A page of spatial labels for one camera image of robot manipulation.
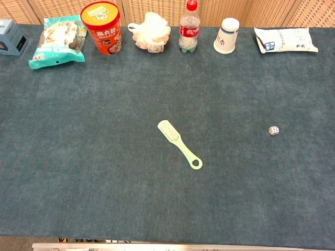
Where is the light green plastic brush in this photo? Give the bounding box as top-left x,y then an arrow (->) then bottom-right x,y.
157,120 -> 204,170

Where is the dark teal table cloth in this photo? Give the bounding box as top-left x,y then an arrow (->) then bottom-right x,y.
0,24 -> 335,250

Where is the white mesh bath sponge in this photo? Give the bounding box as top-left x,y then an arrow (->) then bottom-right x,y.
127,12 -> 172,54

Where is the clear cola bottle red cap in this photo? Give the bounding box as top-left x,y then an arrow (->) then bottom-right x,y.
178,0 -> 201,54

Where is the white paper cup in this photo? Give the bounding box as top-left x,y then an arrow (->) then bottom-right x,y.
213,17 -> 240,55

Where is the red instant noodle cup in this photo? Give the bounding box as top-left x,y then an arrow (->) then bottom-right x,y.
80,1 -> 123,56

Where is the teal snack bag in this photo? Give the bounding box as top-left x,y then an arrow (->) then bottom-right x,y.
28,15 -> 88,70

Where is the white tissue pack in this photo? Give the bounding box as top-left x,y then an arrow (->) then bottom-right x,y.
253,26 -> 319,54

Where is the woven rattan folding screen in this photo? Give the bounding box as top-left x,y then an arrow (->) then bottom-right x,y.
0,0 -> 335,28

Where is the blue grey cardboard box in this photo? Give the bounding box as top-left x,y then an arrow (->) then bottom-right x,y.
0,19 -> 29,56

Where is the silver metal frame rail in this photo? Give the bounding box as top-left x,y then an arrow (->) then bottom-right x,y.
31,242 -> 335,251

